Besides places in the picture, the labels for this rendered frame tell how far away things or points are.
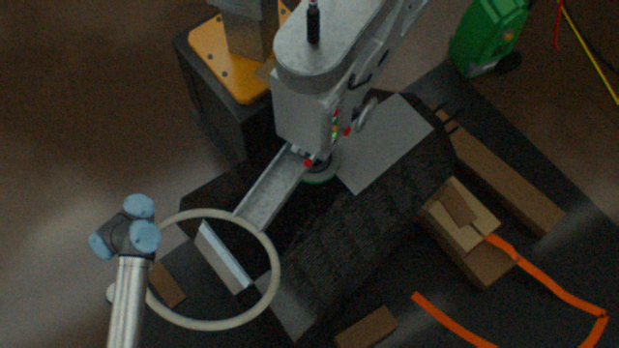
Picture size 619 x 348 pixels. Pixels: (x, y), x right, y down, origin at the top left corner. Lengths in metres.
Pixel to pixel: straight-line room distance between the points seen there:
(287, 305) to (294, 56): 1.13
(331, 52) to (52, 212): 2.29
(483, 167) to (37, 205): 2.47
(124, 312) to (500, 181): 2.37
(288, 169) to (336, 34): 0.66
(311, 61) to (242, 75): 1.14
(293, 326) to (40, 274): 1.57
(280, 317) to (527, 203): 1.58
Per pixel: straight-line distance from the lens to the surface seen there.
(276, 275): 2.22
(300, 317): 2.72
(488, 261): 3.44
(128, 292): 1.81
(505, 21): 3.70
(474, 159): 3.66
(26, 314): 3.71
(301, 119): 2.21
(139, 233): 1.80
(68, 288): 3.67
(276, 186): 2.42
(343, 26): 2.02
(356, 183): 2.70
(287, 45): 1.97
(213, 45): 3.17
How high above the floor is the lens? 3.32
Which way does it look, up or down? 66 degrees down
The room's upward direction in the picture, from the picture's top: 1 degrees counter-clockwise
